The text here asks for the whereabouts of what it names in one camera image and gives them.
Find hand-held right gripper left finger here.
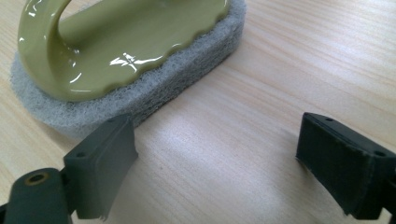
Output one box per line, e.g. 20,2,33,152
63,113,139,221

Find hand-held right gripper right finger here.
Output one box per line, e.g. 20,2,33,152
295,112,396,220

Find green handled scrubbing sponge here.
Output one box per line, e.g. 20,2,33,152
9,0,248,138

